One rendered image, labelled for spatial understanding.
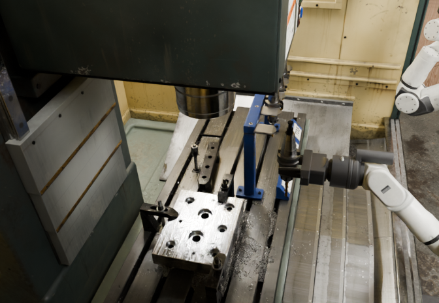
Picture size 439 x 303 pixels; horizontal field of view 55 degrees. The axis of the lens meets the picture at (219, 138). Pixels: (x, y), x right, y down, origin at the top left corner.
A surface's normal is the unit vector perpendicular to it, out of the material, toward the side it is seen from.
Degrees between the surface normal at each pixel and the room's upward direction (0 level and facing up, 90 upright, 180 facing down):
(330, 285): 8
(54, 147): 91
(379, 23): 89
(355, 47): 90
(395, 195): 64
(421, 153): 0
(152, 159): 0
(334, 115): 24
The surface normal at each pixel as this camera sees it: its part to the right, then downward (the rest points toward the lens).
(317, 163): -0.05, -0.80
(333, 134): -0.14, -0.48
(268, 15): -0.25, 0.59
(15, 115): 0.97, 0.12
